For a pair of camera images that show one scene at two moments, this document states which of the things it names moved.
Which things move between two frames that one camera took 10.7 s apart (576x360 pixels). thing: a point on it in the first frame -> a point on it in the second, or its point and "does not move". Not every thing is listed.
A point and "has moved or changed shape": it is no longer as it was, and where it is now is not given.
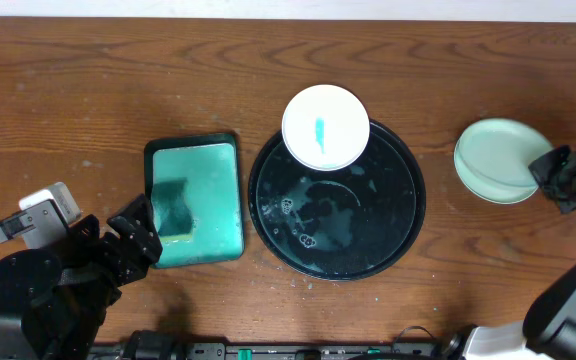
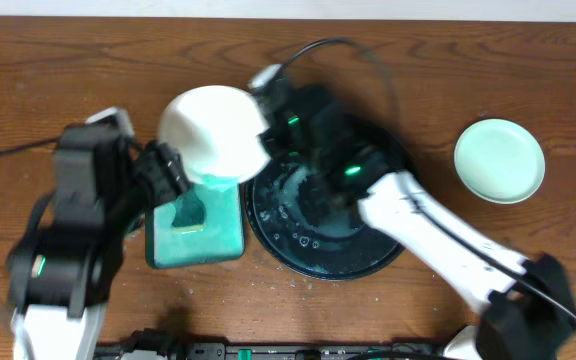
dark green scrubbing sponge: x=173 y=218 has moved or changed shape
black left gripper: x=113 y=245 -> x=160 y=170
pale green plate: x=492 y=158 does not move
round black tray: x=343 y=224 does not move
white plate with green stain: x=326 y=127 has moved or changed shape
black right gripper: x=539 y=169 -> x=272 y=140
